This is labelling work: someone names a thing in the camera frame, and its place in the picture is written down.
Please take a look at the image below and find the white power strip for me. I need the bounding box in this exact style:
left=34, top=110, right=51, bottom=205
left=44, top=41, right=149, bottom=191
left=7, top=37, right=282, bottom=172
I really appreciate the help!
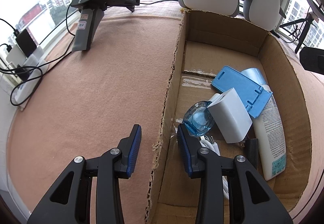
left=6, top=45, right=48, bottom=108

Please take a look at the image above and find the white usb cable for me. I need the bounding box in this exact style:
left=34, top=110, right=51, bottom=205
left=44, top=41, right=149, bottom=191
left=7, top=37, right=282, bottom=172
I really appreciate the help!
left=169, top=132, right=230, bottom=201

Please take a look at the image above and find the white usb wall charger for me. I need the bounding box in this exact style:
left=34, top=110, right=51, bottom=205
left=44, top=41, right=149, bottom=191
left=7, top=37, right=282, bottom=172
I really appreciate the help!
left=207, top=88, right=252, bottom=144

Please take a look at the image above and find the black power adapter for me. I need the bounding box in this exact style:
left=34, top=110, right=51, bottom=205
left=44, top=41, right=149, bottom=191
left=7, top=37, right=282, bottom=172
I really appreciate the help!
left=14, top=29, right=37, bottom=58

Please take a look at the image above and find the cardboard box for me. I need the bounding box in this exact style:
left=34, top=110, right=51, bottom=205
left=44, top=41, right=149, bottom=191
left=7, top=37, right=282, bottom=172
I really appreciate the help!
left=145, top=11, right=323, bottom=223

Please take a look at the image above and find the small plush penguin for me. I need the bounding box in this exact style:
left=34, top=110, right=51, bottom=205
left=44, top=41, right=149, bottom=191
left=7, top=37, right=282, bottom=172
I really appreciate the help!
left=242, top=0, right=286, bottom=31

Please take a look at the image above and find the white lotion bottle blue cap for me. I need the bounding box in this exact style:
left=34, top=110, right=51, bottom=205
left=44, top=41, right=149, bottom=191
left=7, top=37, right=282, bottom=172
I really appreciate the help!
left=239, top=67, right=287, bottom=181

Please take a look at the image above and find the pink table blanket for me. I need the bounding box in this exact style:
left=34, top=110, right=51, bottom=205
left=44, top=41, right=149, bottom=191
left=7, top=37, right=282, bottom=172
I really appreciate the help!
left=7, top=15, right=181, bottom=223

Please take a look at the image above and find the blue phone stand plate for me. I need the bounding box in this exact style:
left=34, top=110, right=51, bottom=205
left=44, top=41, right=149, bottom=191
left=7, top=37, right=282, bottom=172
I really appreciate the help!
left=211, top=66, right=273, bottom=119

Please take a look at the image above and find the small blue glass bottle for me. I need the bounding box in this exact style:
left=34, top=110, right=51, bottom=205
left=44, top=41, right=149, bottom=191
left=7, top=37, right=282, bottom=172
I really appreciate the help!
left=182, top=93, right=221, bottom=139

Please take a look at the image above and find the checkered beige cloth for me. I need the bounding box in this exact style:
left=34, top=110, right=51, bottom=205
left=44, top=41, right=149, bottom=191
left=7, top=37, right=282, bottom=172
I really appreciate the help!
left=104, top=0, right=183, bottom=19

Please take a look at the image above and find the black cylinder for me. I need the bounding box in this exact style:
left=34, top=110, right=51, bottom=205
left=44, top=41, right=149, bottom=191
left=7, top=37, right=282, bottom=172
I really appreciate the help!
left=244, top=138, right=259, bottom=169

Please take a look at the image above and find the black camera screen box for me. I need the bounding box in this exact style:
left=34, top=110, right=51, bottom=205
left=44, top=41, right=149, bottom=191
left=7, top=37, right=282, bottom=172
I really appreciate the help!
left=299, top=47, right=324, bottom=75

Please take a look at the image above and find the black handheld gripper on stand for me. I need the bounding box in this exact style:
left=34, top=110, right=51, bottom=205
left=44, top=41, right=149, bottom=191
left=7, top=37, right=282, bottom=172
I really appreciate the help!
left=71, top=0, right=140, bottom=52

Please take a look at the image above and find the black tripod stand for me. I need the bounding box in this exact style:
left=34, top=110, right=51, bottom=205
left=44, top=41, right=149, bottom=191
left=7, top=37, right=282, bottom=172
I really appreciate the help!
left=279, top=12, right=318, bottom=54

